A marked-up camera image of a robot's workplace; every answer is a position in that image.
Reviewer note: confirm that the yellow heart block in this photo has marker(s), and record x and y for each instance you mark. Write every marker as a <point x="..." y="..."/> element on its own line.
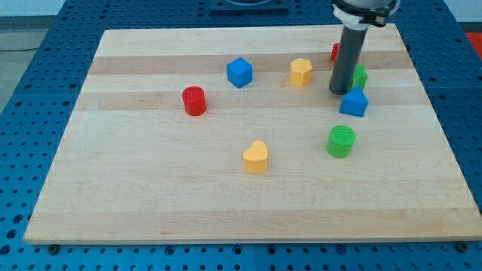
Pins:
<point x="255" y="158"/>

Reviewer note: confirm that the red block behind pusher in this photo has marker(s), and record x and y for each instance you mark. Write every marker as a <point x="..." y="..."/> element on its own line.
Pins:
<point x="334" y="52"/>

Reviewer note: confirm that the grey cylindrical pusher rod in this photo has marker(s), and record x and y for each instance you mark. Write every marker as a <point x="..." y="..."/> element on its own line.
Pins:
<point x="349" y="50"/>

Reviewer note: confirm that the green star block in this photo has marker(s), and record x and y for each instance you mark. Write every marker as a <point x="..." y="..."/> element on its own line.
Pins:
<point x="359" y="78"/>

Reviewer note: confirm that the green cylinder block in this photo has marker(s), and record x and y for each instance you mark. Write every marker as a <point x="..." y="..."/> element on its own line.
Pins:
<point x="341" y="139"/>

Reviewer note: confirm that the red cylinder block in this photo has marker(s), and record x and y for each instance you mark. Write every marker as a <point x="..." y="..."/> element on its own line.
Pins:
<point x="194" y="100"/>

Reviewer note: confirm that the yellow hexagon block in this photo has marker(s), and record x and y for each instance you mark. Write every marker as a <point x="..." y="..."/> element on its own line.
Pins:
<point x="300" y="73"/>

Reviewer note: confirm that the blue triangle block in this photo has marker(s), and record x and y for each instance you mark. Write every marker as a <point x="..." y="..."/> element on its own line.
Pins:
<point x="354" y="103"/>

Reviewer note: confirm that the light wooden board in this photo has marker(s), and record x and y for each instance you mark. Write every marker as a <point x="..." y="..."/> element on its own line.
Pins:
<point x="134" y="168"/>

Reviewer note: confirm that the blue cube block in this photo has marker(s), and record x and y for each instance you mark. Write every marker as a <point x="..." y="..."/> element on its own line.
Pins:
<point x="239" y="72"/>

